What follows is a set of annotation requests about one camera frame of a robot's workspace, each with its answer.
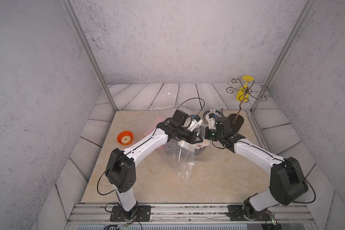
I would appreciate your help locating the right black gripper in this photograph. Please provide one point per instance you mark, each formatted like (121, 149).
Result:
(206, 132)

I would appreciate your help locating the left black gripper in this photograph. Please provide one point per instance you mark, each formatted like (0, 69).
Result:
(191, 139)

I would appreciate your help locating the clear plastic vacuum bag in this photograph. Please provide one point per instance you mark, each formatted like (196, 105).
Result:
(183, 165)

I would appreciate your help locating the pink fluffy towel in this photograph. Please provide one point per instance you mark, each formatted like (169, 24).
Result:
(160, 124)

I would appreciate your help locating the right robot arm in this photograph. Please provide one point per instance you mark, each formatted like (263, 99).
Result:
(287, 182)

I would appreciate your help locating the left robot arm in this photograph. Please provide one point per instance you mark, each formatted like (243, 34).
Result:
(122, 164)

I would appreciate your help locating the metal cup stand dark base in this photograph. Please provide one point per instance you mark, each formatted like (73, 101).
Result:
(237, 120)

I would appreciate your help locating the white plate green red rim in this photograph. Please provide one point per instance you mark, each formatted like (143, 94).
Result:
(218, 113)

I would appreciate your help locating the yellow plastic goblet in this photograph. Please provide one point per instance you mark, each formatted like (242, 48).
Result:
(244, 92)

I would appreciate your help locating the orange bowl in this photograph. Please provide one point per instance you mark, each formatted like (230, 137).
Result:
(125, 138)

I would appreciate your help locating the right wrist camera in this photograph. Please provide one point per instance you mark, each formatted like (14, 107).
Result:
(211, 120)

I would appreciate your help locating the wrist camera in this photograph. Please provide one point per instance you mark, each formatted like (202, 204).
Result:
(211, 120)
(195, 122)

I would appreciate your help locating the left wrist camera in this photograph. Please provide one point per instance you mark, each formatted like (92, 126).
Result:
(195, 122)

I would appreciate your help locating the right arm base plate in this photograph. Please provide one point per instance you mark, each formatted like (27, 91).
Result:
(243, 213)

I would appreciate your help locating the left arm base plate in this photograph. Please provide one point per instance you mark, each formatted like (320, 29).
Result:
(139, 213)

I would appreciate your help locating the right aluminium frame post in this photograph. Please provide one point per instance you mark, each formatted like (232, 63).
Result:
(304, 14)

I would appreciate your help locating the aluminium frame post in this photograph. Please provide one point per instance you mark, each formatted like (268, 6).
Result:
(71, 14)
(304, 14)

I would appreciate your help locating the aluminium mounting rail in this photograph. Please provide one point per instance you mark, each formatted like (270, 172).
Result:
(196, 216)

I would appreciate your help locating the left aluminium frame post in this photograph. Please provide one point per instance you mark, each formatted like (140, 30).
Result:
(71, 14)

